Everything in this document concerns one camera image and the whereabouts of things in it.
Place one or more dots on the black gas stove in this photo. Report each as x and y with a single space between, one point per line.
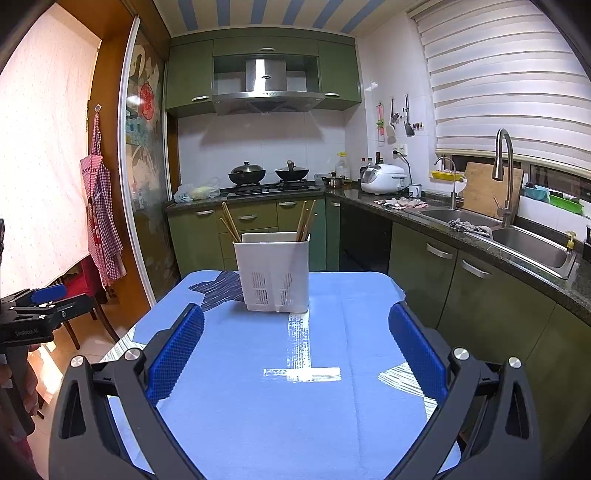
272 187

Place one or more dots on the red checkered apron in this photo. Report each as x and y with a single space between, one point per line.
104 207

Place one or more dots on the teal plastic bowl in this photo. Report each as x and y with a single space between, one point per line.
536 192

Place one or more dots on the white dotted curtain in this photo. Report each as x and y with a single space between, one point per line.
41 161

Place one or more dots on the steel double sink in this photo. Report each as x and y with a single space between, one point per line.
531 244

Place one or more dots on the white zebra window blind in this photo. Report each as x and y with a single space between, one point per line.
498 83

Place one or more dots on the clear plastic bag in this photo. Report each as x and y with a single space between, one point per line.
196 191

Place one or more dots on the black wok with lid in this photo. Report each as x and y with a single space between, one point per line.
247 174

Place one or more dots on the steel range hood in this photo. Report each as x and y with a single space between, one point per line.
268 76

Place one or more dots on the pink hanging wall card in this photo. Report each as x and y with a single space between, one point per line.
380 122

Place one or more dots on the tall steel faucet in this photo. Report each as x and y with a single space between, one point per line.
506 175

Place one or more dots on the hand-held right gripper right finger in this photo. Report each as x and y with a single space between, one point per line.
418 350

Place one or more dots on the dark wooden chair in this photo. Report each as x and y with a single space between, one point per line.
87 295

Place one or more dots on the wooden cutting board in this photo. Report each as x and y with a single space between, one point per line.
480 189

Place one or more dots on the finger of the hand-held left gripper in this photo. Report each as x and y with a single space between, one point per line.
64 310
50 294

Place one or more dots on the cooking oil bottle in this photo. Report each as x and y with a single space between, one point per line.
342 168

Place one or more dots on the blue star print tablecloth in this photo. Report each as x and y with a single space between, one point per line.
277 415

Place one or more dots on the small steel faucet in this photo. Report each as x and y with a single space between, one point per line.
454 184

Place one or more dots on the small steel pot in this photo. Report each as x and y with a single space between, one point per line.
333 180

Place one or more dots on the green sink cabinet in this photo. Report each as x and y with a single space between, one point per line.
498 314

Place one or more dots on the black hanging spatula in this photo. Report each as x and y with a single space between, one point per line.
409 124

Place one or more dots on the decorated sliding glass door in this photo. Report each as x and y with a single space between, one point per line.
147 184

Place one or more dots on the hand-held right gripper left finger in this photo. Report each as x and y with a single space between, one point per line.
178 355

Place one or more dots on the white rice cooker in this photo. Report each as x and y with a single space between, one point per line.
383 179

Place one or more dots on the bunch of wooden chopsticks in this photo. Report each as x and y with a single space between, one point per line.
301 222

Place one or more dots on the person's left hand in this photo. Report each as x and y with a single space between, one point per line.
16 392

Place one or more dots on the white mug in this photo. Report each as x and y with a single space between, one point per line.
415 191

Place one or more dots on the white hanging spatula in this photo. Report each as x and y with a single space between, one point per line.
392 127

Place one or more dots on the green plastic tray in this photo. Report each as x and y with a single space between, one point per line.
564 204

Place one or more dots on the green cabinet with drawers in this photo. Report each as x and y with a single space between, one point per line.
249 217

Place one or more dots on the red paper door decoration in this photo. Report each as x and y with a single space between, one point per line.
146 99

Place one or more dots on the white plastic utensil holder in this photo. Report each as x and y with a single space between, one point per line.
272 258

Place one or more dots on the grey checked dishcloth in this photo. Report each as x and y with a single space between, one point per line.
471 227

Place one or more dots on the white wall socket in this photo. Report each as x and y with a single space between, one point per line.
400 150

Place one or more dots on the pink patterned dishcloth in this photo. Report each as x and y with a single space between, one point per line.
399 203

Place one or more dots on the yellow plastic tray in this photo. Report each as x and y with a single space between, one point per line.
447 175

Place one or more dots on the green wall cabinets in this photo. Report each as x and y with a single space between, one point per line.
189 69

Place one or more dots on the yellow sink clip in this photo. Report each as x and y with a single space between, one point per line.
571 240

